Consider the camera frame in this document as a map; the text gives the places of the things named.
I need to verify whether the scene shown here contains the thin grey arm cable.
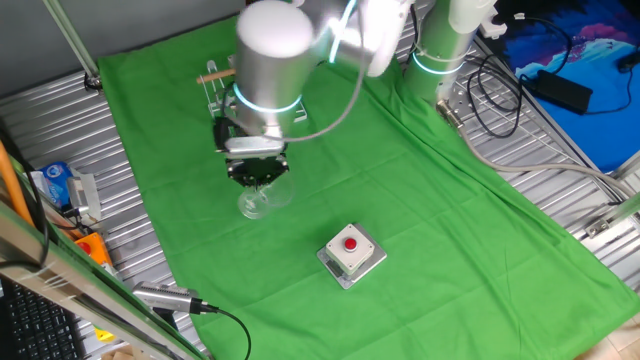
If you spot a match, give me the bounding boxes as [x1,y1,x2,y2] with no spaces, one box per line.
[259,49,367,144]

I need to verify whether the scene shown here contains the grey robot conduit hose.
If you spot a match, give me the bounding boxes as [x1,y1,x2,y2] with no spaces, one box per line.
[435,99,636,201]

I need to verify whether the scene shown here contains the black keyboard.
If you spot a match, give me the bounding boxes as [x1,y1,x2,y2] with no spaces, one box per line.
[0,279,86,360]

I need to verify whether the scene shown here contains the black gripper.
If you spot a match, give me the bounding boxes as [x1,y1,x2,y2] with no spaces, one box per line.
[224,154,291,195]

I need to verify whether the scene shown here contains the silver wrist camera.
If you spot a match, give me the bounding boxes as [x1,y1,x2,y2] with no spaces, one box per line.
[223,133,287,161]

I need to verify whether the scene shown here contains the black power adapter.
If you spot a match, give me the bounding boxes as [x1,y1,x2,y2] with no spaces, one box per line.
[522,69,595,116]

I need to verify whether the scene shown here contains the grey button box on plate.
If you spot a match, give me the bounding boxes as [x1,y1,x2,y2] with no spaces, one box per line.
[316,222,389,290]

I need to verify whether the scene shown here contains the clear glass cup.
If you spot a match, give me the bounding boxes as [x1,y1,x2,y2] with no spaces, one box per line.
[237,174,296,221]

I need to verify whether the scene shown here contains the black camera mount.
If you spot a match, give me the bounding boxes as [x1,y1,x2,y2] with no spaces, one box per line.
[152,307,179,331]

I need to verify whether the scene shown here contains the thin black cable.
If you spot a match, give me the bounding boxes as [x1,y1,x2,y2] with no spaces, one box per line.
[0,132,51,271]

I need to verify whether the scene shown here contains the black computer mouse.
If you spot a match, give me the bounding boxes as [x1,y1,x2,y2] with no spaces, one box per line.
[617,52,640,74]

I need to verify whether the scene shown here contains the green cloth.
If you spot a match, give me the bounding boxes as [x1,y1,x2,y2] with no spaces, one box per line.
[97,0,640,360]

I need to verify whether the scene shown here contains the black base cable bundle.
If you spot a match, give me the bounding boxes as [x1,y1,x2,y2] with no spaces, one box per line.
[466,52,525,140]

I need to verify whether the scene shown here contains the green-edged aluminium frame beam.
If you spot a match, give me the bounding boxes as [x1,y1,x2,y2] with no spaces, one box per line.
[0,199,209,360]

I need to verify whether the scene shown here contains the aluminium frame pole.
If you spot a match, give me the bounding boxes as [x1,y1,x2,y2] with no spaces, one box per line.
[584,192,640,239]
[42,0,104,94]

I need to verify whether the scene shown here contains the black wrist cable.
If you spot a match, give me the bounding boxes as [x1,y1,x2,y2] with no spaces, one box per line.
[212,115,239,154]

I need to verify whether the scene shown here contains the wooden blocks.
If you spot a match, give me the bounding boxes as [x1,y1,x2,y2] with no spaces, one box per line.
[99,344,136,360]

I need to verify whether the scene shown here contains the white wire cup rack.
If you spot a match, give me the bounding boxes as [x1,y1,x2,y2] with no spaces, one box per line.
[196,59,309,124]

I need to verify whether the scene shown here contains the orange pole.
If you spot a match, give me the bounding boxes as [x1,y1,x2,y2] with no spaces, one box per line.
[0,139,34,226]

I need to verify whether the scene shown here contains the silver exterior camera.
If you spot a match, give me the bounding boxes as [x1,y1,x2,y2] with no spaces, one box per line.
[131,280,204,316]

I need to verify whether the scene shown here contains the blue painted mat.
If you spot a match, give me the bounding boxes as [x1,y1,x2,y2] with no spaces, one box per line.
[492,0,640,174]

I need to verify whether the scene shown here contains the orange box red button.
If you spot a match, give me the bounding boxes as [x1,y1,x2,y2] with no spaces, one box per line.
[74,232,114,266]

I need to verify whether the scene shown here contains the black camera cable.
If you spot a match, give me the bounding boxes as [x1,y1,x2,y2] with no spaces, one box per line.
[199,302,253,360]

